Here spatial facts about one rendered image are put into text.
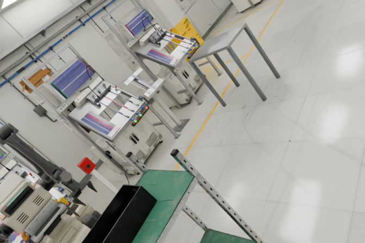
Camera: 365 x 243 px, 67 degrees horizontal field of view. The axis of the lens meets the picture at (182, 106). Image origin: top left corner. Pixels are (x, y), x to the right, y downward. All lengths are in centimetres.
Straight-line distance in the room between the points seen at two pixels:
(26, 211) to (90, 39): 430
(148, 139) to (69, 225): 217
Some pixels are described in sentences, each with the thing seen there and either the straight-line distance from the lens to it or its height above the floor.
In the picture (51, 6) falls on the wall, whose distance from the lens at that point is 587.
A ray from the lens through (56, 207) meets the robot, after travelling 206.
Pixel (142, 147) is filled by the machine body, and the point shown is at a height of 21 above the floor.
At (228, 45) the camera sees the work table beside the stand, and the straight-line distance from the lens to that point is 300.
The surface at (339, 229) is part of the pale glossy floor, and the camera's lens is 198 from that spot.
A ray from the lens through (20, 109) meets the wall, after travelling 519.
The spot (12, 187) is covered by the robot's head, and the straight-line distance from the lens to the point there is 198.
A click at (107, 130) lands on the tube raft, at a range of 349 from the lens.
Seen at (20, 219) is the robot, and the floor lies 116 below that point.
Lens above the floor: 162
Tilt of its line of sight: 20 degrees down
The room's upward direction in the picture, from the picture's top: 40 degrees counter-clockwise
